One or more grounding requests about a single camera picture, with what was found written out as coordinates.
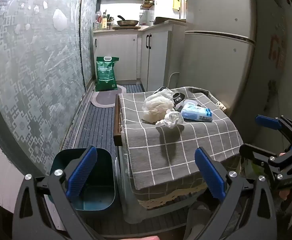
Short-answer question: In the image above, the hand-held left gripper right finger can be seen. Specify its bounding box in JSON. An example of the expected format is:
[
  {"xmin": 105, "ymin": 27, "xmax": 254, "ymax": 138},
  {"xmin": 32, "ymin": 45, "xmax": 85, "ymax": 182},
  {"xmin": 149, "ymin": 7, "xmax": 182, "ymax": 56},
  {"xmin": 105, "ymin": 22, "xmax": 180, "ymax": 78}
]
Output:
[{"xmin": 194, "ymin": 147, "xmax": 279, "ymax": 240}]

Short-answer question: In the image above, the patterned frosted glass door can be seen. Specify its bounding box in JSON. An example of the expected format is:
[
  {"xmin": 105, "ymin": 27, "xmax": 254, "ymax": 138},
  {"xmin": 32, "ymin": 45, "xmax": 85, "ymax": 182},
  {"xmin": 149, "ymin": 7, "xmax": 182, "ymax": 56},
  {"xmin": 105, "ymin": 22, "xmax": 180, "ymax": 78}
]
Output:
[{"xmin": 0, "ymin": 0, "xmax": 99, "ymax": 177}]

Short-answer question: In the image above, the small black packet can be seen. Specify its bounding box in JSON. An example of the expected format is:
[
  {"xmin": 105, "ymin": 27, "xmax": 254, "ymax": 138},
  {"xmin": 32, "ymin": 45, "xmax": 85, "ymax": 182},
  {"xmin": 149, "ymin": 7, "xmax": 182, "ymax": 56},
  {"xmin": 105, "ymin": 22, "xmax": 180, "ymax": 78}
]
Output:
[{"xmin": 172, "ymin": 92, "xmax": 185, "ymax": 103}]

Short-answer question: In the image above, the clear plastic storage box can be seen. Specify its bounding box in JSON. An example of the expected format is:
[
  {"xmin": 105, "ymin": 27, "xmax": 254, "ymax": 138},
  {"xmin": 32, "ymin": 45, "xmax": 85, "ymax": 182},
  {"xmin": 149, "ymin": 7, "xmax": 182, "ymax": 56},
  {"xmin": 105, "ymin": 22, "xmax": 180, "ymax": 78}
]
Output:
[{"xmin": 115, "ymin": 145, "xmax": 211, "ymax": 224}]

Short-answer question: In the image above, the white power cable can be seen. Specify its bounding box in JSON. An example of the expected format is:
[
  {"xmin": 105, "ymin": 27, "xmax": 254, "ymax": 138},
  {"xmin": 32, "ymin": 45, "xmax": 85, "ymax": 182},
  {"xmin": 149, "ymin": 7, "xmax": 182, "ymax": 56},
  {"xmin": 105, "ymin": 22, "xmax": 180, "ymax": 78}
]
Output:
[{"xmin": 169, "ymin": 71, "xmax": 180, "ymax": 90}]

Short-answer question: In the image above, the grey checked tablecloth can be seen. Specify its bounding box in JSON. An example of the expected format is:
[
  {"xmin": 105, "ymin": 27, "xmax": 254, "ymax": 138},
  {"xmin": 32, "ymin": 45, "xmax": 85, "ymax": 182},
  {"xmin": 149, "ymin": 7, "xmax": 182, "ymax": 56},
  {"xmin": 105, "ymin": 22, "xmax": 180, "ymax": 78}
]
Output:
[{"xmin": 117, "ymin": 86, "xmax": 244, "ymax": 210}]

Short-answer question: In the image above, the dark teal trash bin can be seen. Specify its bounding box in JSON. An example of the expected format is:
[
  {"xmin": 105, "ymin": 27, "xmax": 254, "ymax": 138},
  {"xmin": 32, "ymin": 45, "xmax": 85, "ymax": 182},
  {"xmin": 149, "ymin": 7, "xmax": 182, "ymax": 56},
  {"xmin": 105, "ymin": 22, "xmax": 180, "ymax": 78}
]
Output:
[{"xmin": 48, "ymin": 147, "xmax": 117, "ymax": 211}]

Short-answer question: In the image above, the wooden table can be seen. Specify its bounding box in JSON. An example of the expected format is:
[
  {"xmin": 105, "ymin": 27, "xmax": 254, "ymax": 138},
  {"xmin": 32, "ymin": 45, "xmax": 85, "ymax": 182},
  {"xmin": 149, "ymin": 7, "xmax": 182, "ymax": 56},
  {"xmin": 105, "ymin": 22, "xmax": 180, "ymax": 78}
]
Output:
[{"xmin": 113, "ymin": 94, "xmax": 124, "ymax": 147}]

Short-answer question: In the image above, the oval grey floor mat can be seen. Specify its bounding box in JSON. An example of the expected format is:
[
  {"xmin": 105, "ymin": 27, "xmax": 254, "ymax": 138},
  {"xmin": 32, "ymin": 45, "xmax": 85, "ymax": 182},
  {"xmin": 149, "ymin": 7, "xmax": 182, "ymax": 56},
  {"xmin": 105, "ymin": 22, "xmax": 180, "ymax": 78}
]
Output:
[{"xmin": 90, "ymin": 84, "xmax": 128, "ymax": 108}]

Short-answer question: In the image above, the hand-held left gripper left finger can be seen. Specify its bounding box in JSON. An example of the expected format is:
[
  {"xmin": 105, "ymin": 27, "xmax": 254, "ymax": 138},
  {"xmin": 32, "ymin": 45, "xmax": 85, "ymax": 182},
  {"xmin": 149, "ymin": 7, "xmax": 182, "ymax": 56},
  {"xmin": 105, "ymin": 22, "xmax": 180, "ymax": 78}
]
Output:
[{"xmin": 11, "ymin": 145, "xmax": 104, "ymax": 240}]

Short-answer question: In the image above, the row of condiment bottles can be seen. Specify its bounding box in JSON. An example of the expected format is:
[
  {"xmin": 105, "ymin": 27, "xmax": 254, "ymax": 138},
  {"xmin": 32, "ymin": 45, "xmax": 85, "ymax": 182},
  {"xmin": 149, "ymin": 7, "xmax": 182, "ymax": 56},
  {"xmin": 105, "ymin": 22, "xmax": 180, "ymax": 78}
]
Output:
[{"xmin": 94, "ymin": 10, "xmax": 115, "ymax": 30}]

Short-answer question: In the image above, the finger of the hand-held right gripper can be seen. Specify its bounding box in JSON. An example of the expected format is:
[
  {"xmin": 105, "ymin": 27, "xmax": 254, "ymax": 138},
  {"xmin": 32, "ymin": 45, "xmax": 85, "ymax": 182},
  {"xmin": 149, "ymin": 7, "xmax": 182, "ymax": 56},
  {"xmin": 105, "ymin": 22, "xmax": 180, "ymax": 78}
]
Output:
[
  {"xmin": 239, "ymin": 143, "xmax": 292, "ymax": 180},
  {"xmin": 255, "ymin": 114, "xmax": 292, "ymax": 143}
]

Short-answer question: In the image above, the white kitchen cabinet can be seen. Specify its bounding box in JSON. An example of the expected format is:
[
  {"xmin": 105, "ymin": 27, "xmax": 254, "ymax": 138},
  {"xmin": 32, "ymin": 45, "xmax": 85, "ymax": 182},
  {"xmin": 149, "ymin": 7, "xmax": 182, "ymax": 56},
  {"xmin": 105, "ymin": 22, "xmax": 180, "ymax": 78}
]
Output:
[
  {"xmin": 93, "ymin": 30, "xmax": 138, "ymax": 81},
  {"xmin": 137, "ymin": 20, "xmax": 187, "ymax": 92}
]

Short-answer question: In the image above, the translucent white plastic bag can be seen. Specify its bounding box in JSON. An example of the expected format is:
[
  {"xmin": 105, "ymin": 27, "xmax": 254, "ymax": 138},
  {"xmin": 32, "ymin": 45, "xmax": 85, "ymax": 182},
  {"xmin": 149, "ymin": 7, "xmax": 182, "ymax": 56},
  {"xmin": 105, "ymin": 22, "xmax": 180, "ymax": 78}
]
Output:
[{"xmin": 142, "ymin": 88, "xmax": 176, "ymax": 123}]

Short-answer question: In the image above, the green rice bag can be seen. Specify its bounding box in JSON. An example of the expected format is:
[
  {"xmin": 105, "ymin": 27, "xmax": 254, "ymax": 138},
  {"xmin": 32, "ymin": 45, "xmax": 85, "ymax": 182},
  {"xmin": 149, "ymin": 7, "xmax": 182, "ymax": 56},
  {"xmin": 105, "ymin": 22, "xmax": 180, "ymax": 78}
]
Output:
[{"xmin": 95, "ymin": 56, "xmax": 120, "ymax": 92}]

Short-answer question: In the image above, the wall spice rack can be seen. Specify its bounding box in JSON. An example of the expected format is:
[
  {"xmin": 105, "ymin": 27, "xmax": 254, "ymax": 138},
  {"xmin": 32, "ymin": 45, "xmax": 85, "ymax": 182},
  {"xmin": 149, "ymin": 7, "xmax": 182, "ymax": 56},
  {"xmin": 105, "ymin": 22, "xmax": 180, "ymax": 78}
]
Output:
[{"xmin": 140, "ymin": 0, "xmax": 156, "ymax": 10}]

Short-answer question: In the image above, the metal frying pan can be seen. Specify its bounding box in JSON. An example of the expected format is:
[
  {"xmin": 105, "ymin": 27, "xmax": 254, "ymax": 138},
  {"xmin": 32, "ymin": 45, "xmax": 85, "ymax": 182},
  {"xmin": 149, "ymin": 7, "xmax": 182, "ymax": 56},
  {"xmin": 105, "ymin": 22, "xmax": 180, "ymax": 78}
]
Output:
[{"xmin": 117, "ymin": 15, "xmax": 140, "ymax": 27}]

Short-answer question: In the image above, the striped grey floor mat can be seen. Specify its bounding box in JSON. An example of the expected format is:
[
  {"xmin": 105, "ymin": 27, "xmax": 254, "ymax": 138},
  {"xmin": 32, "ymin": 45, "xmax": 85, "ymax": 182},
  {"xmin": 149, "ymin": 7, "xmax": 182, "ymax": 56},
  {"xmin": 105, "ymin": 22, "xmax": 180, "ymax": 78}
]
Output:
[{"xmin": 63, "ymin": 84, "xmax": 194, "ymax": 235}]

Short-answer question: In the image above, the dark board on counter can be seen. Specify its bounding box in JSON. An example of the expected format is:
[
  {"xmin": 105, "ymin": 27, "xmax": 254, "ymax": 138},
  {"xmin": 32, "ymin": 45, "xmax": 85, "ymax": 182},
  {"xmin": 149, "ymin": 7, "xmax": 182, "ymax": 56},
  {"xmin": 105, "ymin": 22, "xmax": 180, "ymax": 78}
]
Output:
[{"xmin": 153, "ymin": 17, "xmax": 179, "ymax": 25}]

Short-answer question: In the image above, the silver refrigerator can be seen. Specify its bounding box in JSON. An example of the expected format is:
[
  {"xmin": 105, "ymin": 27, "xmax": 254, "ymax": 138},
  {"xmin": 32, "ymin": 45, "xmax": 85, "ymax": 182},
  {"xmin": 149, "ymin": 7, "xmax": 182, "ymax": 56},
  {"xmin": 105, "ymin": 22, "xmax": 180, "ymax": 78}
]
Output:
[{"xmin": 179, "ymin": 0, "xmax": 258, "ymax": 117}]

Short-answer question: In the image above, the white tissue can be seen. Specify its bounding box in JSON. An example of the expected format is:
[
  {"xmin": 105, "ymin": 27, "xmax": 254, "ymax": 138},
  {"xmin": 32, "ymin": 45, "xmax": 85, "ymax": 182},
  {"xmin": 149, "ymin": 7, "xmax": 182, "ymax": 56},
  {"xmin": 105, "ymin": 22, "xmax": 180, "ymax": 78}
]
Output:
[{"xmin": 155, "ymin": 111, "xmax": 184, "ymax": 129}]

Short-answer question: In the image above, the blue tissue packet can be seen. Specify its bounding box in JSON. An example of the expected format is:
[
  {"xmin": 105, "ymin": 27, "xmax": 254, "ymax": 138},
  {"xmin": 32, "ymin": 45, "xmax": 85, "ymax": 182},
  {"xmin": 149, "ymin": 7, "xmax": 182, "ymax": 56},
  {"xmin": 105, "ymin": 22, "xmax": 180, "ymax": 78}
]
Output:
[{"xmin": 181, "ymin": 104, "xmax": 213, "ymax": 122}]

